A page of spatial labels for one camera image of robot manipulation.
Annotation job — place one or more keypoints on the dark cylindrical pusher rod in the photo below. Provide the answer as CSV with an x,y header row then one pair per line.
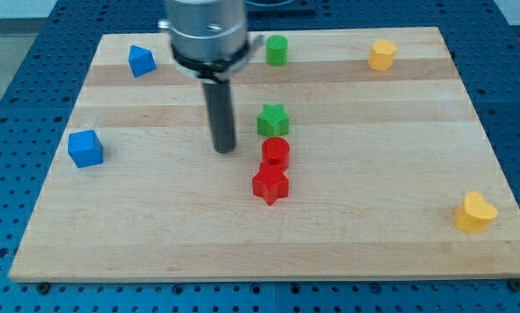
x,y
221,116

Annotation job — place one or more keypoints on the blue cube block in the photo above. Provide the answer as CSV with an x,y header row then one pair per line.
x,y
85,148

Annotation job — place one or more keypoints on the green star block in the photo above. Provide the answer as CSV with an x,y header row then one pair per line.
x,y
273,121

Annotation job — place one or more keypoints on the green cylinder block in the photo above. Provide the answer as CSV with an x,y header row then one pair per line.
x,y
276,50

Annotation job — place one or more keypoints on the red cylinder block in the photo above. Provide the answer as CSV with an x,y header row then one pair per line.
x,y
276,150

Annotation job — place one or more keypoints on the red star block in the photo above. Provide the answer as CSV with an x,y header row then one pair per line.
x,y
270,183

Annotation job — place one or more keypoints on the wooden board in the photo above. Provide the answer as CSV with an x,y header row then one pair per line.
x,y
379,163

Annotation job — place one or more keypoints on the yellow hexagon block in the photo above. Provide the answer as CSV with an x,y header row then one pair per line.
x,y
382,55

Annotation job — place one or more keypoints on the yellow heart block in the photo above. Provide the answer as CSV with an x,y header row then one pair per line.
x,y
474,214

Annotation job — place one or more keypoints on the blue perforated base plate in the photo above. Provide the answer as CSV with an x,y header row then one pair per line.
x,y
38,102

